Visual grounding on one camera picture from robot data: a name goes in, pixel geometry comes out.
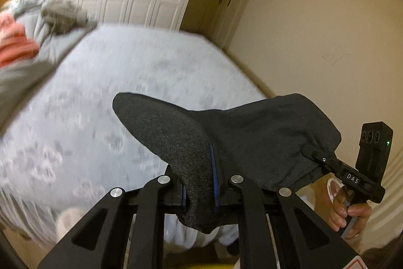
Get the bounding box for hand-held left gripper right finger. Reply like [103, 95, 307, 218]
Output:
[209, 143, 367, 269]

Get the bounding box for pink blanket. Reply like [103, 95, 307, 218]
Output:
[0, 12, 40, 68]

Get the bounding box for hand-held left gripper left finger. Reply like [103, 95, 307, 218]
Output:
[37, 166, 189, 269]

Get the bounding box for dark grey pants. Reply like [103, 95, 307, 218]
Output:
[112, 92, 342, 235]

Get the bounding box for beige built-in cupboard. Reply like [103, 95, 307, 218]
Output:
[181, 0, 262, 50]

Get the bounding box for pile of clothes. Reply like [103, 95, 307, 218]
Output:
[0, 0, 98, 134]

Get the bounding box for person's right hand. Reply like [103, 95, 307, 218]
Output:
[327, 185, 373, 240]

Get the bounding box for bed with floral mattress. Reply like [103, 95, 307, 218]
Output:
[0, 24, 271, 251]

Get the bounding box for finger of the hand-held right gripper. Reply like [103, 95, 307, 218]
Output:
[301, 144, 339, 169]

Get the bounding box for crumpled grey garment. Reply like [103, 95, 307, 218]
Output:
[41, 0, 95, 36]

